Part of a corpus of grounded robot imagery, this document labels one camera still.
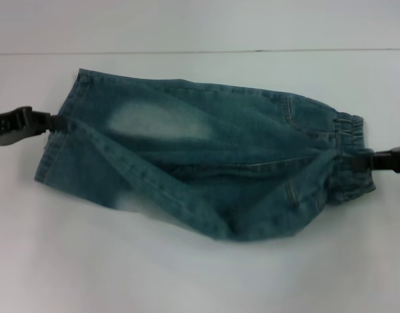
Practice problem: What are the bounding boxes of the blue denim shorts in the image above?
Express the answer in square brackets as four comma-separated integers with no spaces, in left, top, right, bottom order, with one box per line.
[33,67,379,242]

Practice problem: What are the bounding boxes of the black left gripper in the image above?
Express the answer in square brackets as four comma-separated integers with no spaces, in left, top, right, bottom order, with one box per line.
[0,106,71,147]

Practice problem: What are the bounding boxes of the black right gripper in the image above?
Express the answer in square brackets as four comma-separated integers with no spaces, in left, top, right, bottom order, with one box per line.
[347,148,400,174]

